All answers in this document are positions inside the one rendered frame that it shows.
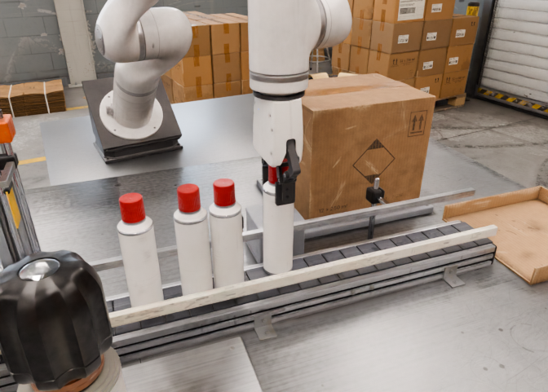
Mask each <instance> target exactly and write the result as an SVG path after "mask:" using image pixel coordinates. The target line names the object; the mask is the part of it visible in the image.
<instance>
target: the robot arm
mask: <svg viewBox="0 0 548 392"><path fill-rule="evenodd" d="M158 1H159V0H108V1H107V2H106V4H105V5H104V7H103V9H102V11H101V12H100V14H99V17H98V19H97V22H96V26H95V43H96V45H97V47H98V50H99V52H100V53H101V55H102V56H103V57H104V58H105V59H108V60H110V61H112V62H115V63H116V64H115V70H114V82H113V90H112V91H111V92H109V93H108V94H107V95H105V96H104V98H103V100H102V102H101V104H100V108H99V115H100V118H101V121H102V122H103V124H104V126H105V127H106V129H108V130H109V131H110V132H111V133H112V134H114V135H116V136H117V137H120V138H122V139H129V140H140V139H146V138H148V137H150V136H152V135H153V134H155V133H156V132H157V131H158V129H159V128H160V126H161V122H162V118H163V114H162V109H161V105H160V104H159V103H158V101H157V100H156V99H155V98H156V94H157V87H158V82H159V79H160V76H162V75H163V74H165V73H166V72H168V71H169V70H170V69H172V68H173V67H174V66H175V65H176V64H177V63H178V62H179V61H180V60H181V59H182V58H183V57H184V56H185V55H186V54H187V52H188V50H189V48H190V46H191V43H192V25H191V23H190V22H189V20H188V18H187V16H186V15H185V14H184V13H183V12H182V11H180V10H178V9H176V8H173V7H154V8H151V7H153V6H154V5H155V4H156V3H157V2H158ZM351 24H352V19H351V9H350V6H349V3H348V1H347V0H248V32H249V65H250V88H251V89H252V90H253V95H254V122H253V145H254V148H255V150H256V151H257V152H258V153H259V155H260V156H261V157H262V164H263V165H265V166H262V174H263V185H264V184H265V183H266V182H267V181H268V165H270V166H271V167H276V176H277V182H275V204H276V205H277V206H279V205H287V204H293V203H294V202H295V182H296V181H297V176H298V175H299V174H300V173H301V170H300V166H299V163H300V161H301V160H302V156H303V110H302V100H301V98H302V97H303V96H304V95H305V90H306V89H307V88H308V69H309V55H310V53H311V51H312V50H315V49H322V48H326V47H331V46H336V45H338V44H340V43H341V42H343V41H344V40H345V39H346V38H347V36H348V35H349V33H350V31H351ZM285 158H287V161H286V162H282V161H283V159H285ZM286 166H289V169H288V171H285V172H284V173H283V174H282V168H281V167H286Z"/></svg>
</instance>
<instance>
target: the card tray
mask: <svg viewBox="0 0 548 392"><path fill-rule="evenodd" d="M442 220H443V221H445V222H452V221H456V220H459V221H462V222H466V223H467V224H469V225H470V226H472V227H473V228H474V229H476V228H480V227H486V226H490V225H495V226H496V227H497V234H496V235H495V236H490V237H488V238H489V239H490V240H491V241H493V243H494V244H495V245H496V246H497V251H496V254H495V257H494V258H495V259H496V260H498V261H499V262H500V263H501V264H502V265H504V266H505V267H507V268H508V269H509V270H511V271H513V272H514V273H515V274H516V275H517V276H519V277H520V278H521V279H523V280H524V281H526V282H527V283H528V284H530V285H533V284H538V283H541V282H544V281H547V280H548V189H547V188H545V187H543V186H537V187H530V188H525V189H521V190H518V191H513V192H506V193H502V194H497V195H493V196H486V197H482V198H478V199H474V200H466V201H462V202H458V203H454V204H450V205H445V206H444V213H443V217H442Z"/></svg>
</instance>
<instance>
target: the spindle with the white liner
mask: <svg viewBox="0 0 548 392"><path fill-rule="evenodd" d="M112 343H113V330H112V325H111V322H110V318H109V313H108V307H107V303H106V299H105V295H104V288H103V285H102V281H101V279H100V276H99V274H98V273H97V271H96V270H95V269H94V268H93V267H92V266H91V265H90V264H89V263H88V262H85V260H84V259H83V258H82V257H81V256H80V255H79V254H78V253H75V252H73V251H69V250H63V249H61V250H58V251H53V252H45V251H40V252H36V253H31V254H29V255H27V256H26V257H25V258H23V259H22V260H20V261H18V262H16V263H13V264H11V265H9V266H7V267H6V268H4V269H3V270H2V271H1V272H0V351H1V353H2V357H3V359H4V362H5V364H6V366H7V370H8V372H9V374H10V375H11V377H12V379H13V380H14V381H15V382H17V383H19V386H18V389H17V392H126V385H125V382H124V379H123V375H122V367H121V361H120V358H119V356H118V354H117V352H116V351H115V350H114V349H113V348H112V347H111V345H112Z"/></svg>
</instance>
